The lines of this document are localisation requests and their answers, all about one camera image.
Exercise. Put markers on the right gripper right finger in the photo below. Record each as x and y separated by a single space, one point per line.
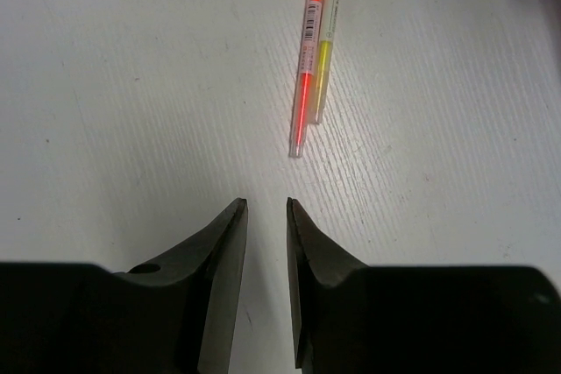
349 317

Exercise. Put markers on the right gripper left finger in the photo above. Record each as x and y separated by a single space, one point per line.
174 313

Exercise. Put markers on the orange highlighter pen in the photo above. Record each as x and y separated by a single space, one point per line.
306 75

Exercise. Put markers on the yellow highlighter pen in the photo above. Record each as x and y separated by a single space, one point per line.
325 50

